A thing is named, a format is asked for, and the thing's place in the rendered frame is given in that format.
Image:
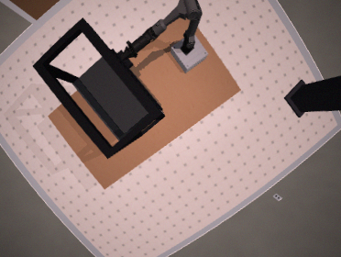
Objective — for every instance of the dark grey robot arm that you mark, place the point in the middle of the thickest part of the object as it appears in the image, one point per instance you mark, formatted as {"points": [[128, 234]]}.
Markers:
{"points": [[185, 8]]}

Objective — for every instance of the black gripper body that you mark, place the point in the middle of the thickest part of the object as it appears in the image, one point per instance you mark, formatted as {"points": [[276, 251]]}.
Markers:
{"points": [[136, 46]]}

